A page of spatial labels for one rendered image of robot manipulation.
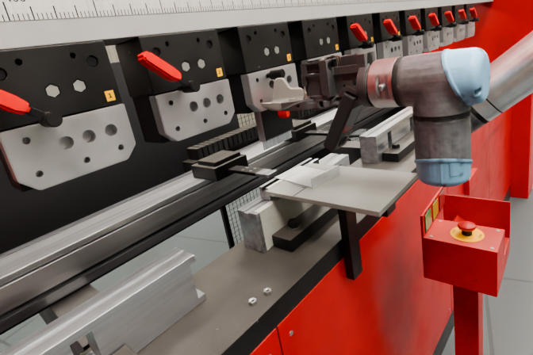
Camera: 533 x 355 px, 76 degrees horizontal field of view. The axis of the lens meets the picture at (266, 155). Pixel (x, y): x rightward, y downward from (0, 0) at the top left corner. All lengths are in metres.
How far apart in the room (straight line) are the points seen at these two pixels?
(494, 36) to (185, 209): 2.32
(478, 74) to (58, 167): 0.54
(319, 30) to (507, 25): 1.99
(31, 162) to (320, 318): 0.59
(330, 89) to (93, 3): 0.37
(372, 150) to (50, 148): 0.93
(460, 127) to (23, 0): 0.57
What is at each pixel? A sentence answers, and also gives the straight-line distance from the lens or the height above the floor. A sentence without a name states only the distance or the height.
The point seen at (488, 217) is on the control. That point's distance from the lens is 1.12.
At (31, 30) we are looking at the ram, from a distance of 0.51.
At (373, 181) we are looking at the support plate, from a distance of 0.72.
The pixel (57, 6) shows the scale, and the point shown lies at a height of 1.38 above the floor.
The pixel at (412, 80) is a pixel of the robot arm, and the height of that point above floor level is 1.21.
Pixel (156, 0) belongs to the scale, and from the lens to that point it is 0.59.
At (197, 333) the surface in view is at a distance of 0.64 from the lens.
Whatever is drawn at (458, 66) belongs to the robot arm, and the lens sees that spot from 0.51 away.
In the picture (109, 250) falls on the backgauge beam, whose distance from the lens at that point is 0.86.
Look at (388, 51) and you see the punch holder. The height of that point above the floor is 1.22.
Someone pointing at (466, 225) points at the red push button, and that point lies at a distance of 0.96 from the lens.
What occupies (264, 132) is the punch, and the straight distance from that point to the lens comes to 0.75.
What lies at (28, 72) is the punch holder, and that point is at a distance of 0.50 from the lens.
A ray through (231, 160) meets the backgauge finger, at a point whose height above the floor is 1.02.
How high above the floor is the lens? 1.28
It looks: 16 degrees down
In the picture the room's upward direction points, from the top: 11 degrees counter-clockwise
